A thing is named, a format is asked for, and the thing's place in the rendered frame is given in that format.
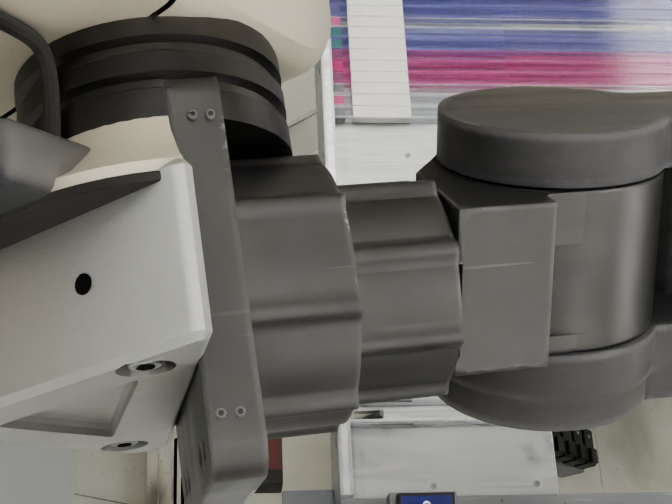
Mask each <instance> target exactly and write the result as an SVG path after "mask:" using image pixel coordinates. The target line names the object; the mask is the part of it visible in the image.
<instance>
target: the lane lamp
mask: <svg viewBox="0 0 672 504"><path fill-rule="evenodd" d="M268 451H269V469H268V470H281V461H280V439H269V440H268Z"/></svg>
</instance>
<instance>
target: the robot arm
mask: <svg viewBox="0 0 672 504"><path fill-rule="evenodd" d="M164 86H165V87H172V88H167V89H166V94H167V103H168V111H169V124H170V129H171V131H172V134H173V137H174V139H175V142H176V145H177V147H178V150H179V152H180V154H181V155H182V156H183V159H184V160H185V161H187V162H188V163H189V164H190V165H191V166H192V171H193V179H194V187H195V195H196V202H197V210H198V218H199V226H200V234H201V242H202V250H203V258H204V266H205V274H206V282H207V290H208V298H209V306H210V314H211V322H212V330H213V332H212V335H211V337H210V340H209V342H208V345H207V347H206V350H205V352H204V355H203V356H202V357H201V358H200V359H199V361H198V364H197V367H196V370H195V372H194V375H193V378H192V380H191V383H190V386H189V389H188V391H187V394H186V397H185V399H184V402H183V405H182V408H181V410H180V413H179V416H178V419H177V421H176V433H177V442H178V451H179V460H180V468H181V477H182V486H183V495H184V502H185V504H245V503H246V502H247V501H248V500H249V499H250V497H251V496H252V495H253V494H254V492H255V491H256V490H257V489H258V487H259V486H260V485H261V484H262V482H263V481H264V480H265V479H266V478H267V475H268V469H269V451H268V440H269V439H278V438H287V437H295V436H304V435H312V434H321V433H329V432H337V431H338V427H339V425H340V424H344V423H346V422H347V421H348V420H349V418H350V417H351V415H352V412H353V410H358V408H359V405H360V404H369V403H378V402H387V401H396V400H405V399H414V398H423V397H432V396H438V397H439V398H440V399H441V400H442V401H444V402H445V403H446V404H447V405H448V406H450V407H452V408H453V409H455V410H457V411H459V412H461V413H462V414H464V415H467V416H469V417H472V418H475V419H477V420H480V421H483V422H487V423H490V424H494V425H498V426H503V427H509V428H514V429H521V430H532V431H550V432H559V431H577V430H584V429H592V428H596V427H600V426H604V425H608V424H612V423H614V422H617V421H619V420H622V419H624V418H626V417H628V416H629V415H631V414H633V413H634V412H635V411H636V410H637V409H638V408H639V407H640V406H641V405H642V403H643V401H644V400H646V399H654V398H666V397H672V91H659V92H634V93H617V92H610V91H603V90H595V89H585V88H572V87H550V86H519V87H501V88H489V89H481V90H474V91H469V92H463V93H460V94H456V95H453V96H450V97H448V98H446V99H444V100H442V101H441V102H440V103H439V104H438V111H437V151H436V155H435V156H434V157H433V158H432V159H431V160H430V161H429V162H428V163H427V164H426V165H425V166H423V167H422V168H421V169H420V170H419V171H418V172H417V173H416V181H409V180H407V181H393V182H379V183H364V184H350V185H337V184H336V182H335V180H334V178H333V176H332V174H331V173H330V171H329V170H328V169H327V168H326V167H325V166H324V165H323V164H322V163H321V160H320V157H319V155H318V154H313V155H298V156H282V157H266V158H250V159H235V160H229V153H228V146H227V138H226V131H225V124H224V116H223V109H222V102H221V94H220V88H219V83H218V80H217V78H216V76H212V77H199V78H186V79H176V80H164Z"/></svg>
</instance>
